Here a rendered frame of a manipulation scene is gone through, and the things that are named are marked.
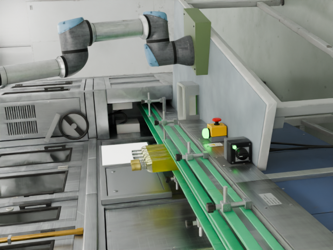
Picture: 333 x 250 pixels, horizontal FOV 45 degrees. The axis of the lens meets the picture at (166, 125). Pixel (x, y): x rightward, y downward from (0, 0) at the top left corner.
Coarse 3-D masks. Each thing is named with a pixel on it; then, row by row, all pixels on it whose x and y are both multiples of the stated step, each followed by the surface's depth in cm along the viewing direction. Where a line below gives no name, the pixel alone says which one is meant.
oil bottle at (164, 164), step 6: (150, 162) 191; (156, 162) 191; (162, 162) 192; (168, 162) 192; (174, 162) 193; (150, 168) 191; (156, 168) 192; (162, 168) 192; (168, 168) 193; (174, 168) 193
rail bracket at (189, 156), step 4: (188, 144) 157; (188, 148) 157; (188, 152) 158; (204, 152) 158; (176, 156) 157; (180, 156) 157; (184, 156) 157; (188, 156) 157; (192, 156) 157; (196, 156) 158; (200, 156) 158; (204, 156) 158; (208, 156) 159; (176, 160) 157; (188, 160) 158
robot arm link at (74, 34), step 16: (144, 16) 189; (160, 16) 190; (64, 32) 171; (80, 32) 172; (96, 32) 177; (112, 32) 181; (128, 32) 185; (144, 32) 189; (160, 32) 191; (64, 48) 173; (80, 48) 173
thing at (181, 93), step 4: (180, 84) 221; (180, 88) 232; (184, 88) 218; (180, 92) 233; (184, 92) 218; (180, 96) 234; (184, 96) 217; (180, 100) 234; (184, 100) 218; (180, 104) 235; (184, 104) 218; (180, 108) 235; (184, 108) 219; (180, 112) 236; (184, 112) 219; (180, 116) 236; (184, 116) 220
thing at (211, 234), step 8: (144, 112) 329; (152, 128) 276; (176, 176) 188; (184, 184) 178; (184, 192) 169; (192, 192) 170; (192, 200) 161; (192, 208) 156; (200, 208) 154; (200, 216) 148; (208, 224) 142; (208, 232) 136; (216, 240) 131; (216, 248) 126; (224, 248) 126
